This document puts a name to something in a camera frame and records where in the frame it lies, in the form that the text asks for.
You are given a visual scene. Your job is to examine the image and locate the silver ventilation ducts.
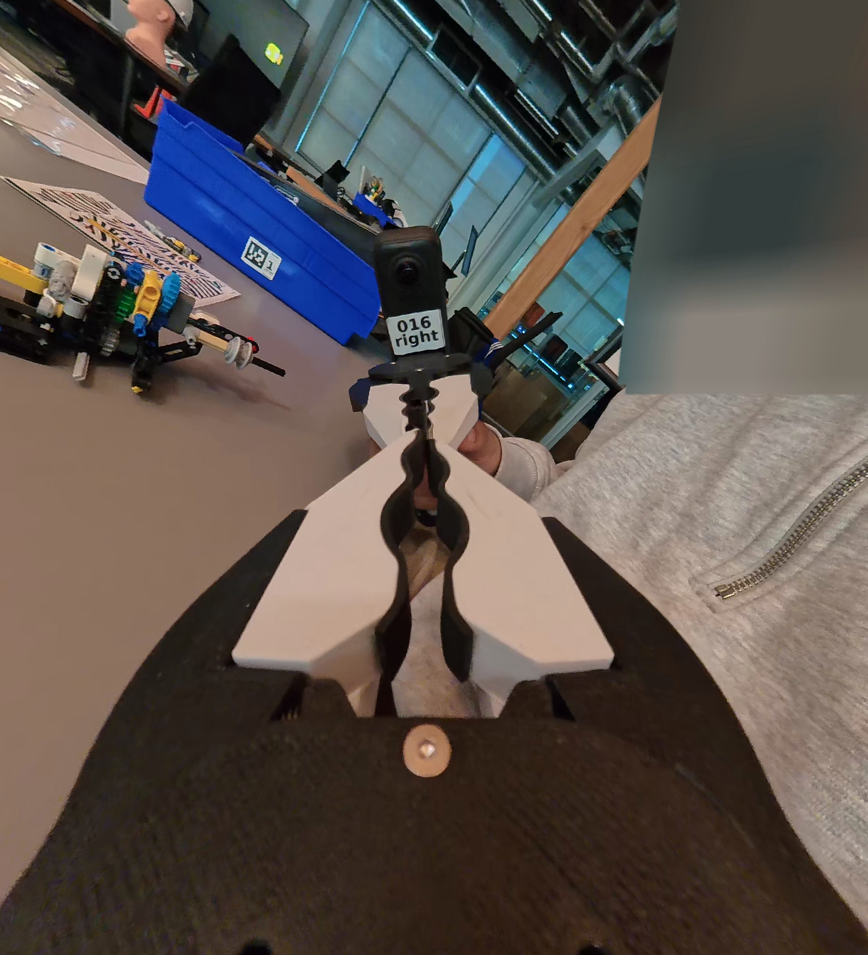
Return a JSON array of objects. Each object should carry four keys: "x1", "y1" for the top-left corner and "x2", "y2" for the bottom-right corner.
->
[{"x1": 434, "y1": 0, "x2": 677, "y2": 188}]

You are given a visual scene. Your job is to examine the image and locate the partly built lego model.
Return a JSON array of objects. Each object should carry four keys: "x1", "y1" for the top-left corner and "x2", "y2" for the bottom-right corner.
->
[{"x1": 0, "y1": 237, "x2": 287, "y2": 395}]

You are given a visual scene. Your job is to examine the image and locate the black monitor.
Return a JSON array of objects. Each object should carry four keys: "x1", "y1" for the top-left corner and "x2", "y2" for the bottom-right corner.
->
[{"x1": 180, "y1": 0, "x2": 309, "y2": 146}]

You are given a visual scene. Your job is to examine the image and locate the person's right hand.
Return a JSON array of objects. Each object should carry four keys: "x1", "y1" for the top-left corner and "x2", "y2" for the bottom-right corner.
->
[{"x1": 458, "y1": 420, "x2": 505, "y2": 478}]

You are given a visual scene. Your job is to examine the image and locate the person in grey hoodie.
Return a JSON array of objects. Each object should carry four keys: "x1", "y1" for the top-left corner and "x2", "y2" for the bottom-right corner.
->
[{"x1": 396, "y1": 394, "x2": 868, "y2": 955}]

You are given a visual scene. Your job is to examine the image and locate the white paper sheets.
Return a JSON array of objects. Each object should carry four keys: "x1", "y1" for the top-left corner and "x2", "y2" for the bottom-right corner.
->
[{"x1": 0, "y1": 22, "x2": 151, "y2": 184}]

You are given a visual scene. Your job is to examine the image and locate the person's right forearm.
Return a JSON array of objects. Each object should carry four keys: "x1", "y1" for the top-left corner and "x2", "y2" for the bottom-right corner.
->
[{"x1": 489, "y1": 436, "x2": 577, "y2": 502}]

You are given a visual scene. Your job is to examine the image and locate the blue plastic bin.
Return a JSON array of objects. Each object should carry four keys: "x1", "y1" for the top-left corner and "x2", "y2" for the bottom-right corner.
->
[{"x1": 143, "y1": 98, "x2": 383, "y2": 346}]

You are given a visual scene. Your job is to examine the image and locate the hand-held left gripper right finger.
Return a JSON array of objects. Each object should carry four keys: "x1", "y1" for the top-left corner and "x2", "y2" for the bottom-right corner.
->
[{"x1": 428, "y1": 436, "x2": 617, "y2": 719}]

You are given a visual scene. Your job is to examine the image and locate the large glass window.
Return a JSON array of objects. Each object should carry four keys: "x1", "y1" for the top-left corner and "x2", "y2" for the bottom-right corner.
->
[{"x1": 295, "y1": 0, "x2": 636, "y2": 389}]

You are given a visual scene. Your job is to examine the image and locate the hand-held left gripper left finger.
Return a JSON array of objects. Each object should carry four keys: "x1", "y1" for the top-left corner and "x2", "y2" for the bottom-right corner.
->
[{"x1": 231, "y1": 435, "x2": 417, "y2": 719}]

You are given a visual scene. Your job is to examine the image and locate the pink mannequin head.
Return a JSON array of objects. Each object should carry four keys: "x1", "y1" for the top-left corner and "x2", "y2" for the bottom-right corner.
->
[{"x1": 124, "y1": 0, "x2": 181, "y2": 49}]

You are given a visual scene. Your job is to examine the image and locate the striped sticker sheet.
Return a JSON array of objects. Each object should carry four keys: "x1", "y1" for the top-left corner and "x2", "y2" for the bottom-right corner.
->
[{"x1": 1, "y1": 175, "x2": 242, "y2": 305}]

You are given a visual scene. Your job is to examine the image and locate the background work desk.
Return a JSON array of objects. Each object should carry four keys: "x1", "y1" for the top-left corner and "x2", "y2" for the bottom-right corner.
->
[{"x1": 247, "y1": 138, "x2": 412, "y2": 232}]

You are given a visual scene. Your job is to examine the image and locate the wooden beam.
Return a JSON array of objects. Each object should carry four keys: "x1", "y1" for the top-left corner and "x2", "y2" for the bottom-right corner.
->
[{"x1": 482, "y1": 97, "x2": 662, "y2": 340}]

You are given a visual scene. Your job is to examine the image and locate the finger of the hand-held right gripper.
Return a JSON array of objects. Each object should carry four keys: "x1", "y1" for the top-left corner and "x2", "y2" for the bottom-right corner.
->
[
  {"x1": 365, "y1": 379, "x2": 426, "y2": 451},
  {"x1": 428, "y1": 375, "x2": 481, "y2": 450}
]

